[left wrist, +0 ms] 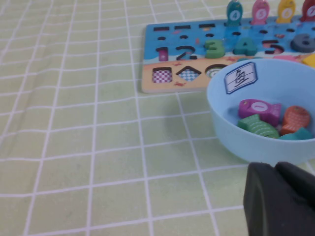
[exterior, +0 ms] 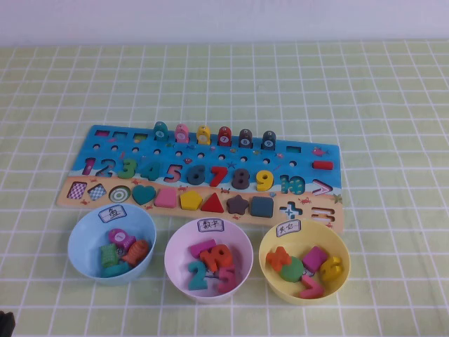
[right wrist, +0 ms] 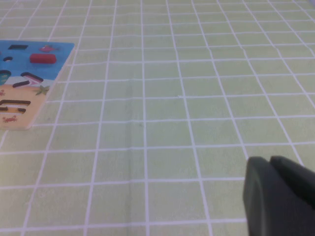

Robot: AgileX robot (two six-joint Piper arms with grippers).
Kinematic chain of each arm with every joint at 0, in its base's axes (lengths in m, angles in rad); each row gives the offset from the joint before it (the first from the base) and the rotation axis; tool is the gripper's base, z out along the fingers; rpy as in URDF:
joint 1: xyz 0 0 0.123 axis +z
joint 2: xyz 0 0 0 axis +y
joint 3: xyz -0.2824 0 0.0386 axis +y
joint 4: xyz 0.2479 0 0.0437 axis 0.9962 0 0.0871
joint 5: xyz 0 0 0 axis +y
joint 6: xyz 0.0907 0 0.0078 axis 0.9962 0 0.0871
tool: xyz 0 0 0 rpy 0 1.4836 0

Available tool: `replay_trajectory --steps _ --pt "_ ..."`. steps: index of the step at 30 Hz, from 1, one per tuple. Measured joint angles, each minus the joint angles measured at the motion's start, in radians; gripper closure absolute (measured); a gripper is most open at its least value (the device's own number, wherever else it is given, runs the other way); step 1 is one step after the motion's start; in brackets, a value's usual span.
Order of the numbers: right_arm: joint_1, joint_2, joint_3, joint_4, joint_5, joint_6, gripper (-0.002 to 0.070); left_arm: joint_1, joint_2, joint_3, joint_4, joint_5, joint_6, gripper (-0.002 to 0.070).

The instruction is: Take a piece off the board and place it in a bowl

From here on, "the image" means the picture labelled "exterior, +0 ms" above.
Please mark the green wooden number three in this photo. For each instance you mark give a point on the green wooden number three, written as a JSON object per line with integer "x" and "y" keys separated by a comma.
{"x": 130, "y": 165}

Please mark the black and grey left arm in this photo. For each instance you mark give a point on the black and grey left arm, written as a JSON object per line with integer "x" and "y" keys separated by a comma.
{"x": 6, "y": 326}

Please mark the red fish piece number seven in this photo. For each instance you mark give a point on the red fish piece number seven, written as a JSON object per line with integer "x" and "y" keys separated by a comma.
{"x": 224, "y": 137}

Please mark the brown fish piece number eight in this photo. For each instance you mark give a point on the brown fish piece number eight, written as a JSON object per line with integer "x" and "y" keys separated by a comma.
{"x": 246, "y": 139}

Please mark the yellow fish piece number six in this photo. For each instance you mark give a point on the yellow fish piece number six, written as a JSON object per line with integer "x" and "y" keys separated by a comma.
{"x": 203, "y": 136}

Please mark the dark grey fish piece nine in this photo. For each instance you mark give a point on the dark grey fish piece nine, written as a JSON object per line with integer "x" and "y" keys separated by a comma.
{"x": 269, "y": 141}

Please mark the pink fish piece number five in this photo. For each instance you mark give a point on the pink fish piece number five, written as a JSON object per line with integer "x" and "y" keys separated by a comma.
{"x": 181, "y": 134}

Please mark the teal fish piece number four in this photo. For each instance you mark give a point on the teal fish piece number four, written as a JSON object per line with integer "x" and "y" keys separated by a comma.
{"x": 160, "y": 132}

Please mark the pink plastic bowl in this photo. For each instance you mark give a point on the pink plastic bowl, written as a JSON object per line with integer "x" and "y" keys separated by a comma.
{"x": 175, "y": 259}

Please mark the orange fish piece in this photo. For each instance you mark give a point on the orange fish piece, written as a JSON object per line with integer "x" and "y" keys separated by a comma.
{"x": 137, "y": 252}

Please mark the yellow plastic bowl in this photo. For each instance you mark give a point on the yellow plastic bowl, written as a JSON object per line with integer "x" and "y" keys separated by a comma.
{"x": 326, "y": 242}

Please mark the magenta fish piece number one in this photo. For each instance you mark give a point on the magenta fish piece number one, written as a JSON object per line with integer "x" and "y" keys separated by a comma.
{"x": 119, "y": 237}

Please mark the green fish piece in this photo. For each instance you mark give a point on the green fish piece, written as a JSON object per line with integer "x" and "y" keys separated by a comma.
{"x": 108, "y": 256}

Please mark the blue wooden puzzle board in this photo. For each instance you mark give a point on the blue wooden puzzle board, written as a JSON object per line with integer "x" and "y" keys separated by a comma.
{"x": 77, "y": 165}

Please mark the teal flat fish piece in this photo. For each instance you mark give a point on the teal flat fish piece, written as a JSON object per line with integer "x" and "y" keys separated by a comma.
{"x": 115, "y": 270}

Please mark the light blue plastic bowl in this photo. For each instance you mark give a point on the light blue plastic bowl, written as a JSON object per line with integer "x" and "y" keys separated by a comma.
{"x": 87, "y": 238}

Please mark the red wooden number seven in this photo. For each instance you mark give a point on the red wooden number seven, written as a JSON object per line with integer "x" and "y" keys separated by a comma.
{"x": 218, "y": 173}

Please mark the brown wooden number eight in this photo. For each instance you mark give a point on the brown wooden number eight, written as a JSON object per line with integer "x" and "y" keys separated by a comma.
{"x": 241, "y": 184}

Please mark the dark blue wooden number six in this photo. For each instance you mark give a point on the dark blue wooden number six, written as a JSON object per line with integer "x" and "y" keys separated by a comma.
{"x": 194, "y": 177}

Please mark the brown wooden star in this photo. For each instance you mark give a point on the brown wooden star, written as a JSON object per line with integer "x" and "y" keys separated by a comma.
{"x": 238, "y": 204}

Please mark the red wooden triangle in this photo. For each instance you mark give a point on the red wooden triangle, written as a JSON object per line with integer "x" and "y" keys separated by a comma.
{"x": 213, "y": 205}

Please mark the yellow wooden pentagon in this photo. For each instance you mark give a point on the yellow wooden pentagon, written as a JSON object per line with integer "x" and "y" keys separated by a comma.
{"x": 191, "y": 200}

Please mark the yellow wooden number nine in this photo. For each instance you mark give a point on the yellow wooden number nine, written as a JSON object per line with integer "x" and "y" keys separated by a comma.
{"x": 269, "y": 180}

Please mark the dark blue wooden square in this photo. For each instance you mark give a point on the dark blue wooden square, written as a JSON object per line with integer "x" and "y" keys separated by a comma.
{"x": 262, "y": 206}

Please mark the pink wooden trapezoid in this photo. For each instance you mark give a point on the pink wooden trapezoid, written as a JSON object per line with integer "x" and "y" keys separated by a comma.
{"x": 166, "y": 199}

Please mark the teal wooden number four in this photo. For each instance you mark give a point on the teal wooden number four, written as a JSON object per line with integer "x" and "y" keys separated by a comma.
{"x": 152, "y": 172}

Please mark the magenta wooden number one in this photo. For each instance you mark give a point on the magenta wooden number one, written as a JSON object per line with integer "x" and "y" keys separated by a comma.
{"x": 201, "y": 246}

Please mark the teal wooden heart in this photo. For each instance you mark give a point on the teal wooden heart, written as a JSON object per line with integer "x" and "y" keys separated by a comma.
{"x": 144, "y": 193}

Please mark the orange wooden number ten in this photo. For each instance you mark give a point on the orange wooden number ten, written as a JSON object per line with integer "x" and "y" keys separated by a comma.
{"x": 219, "y": 258}

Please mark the red wooden minus sign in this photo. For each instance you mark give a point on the red wooden minus sign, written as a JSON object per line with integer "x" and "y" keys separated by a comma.
{"x": 322, "y": 164}

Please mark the orange wooden plus sign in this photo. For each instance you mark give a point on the orange wooden plus sign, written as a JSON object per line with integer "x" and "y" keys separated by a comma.
{"x": 277, "y": 259}

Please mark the teal wooden number two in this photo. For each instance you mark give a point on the teal wooden number two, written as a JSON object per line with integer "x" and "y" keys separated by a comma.
{"x": 197, "y": 282}

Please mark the pink wooden number five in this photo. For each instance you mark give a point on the pink wooden number five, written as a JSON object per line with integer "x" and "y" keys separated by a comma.
{"x": 226, "y": 286}

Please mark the green wooden circle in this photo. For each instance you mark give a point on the green wooden circle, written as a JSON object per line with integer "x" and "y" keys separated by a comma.
{"x": 291, "y": 270}

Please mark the magenta wooden diamond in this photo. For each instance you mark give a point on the magenta wooden diamond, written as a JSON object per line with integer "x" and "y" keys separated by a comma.
{"x": 314, "y": 258}

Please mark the pink wooden greater-than sign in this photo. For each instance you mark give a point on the pink wooden greater-than sign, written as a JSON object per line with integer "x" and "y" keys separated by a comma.
{"x": 310, "y": 289}

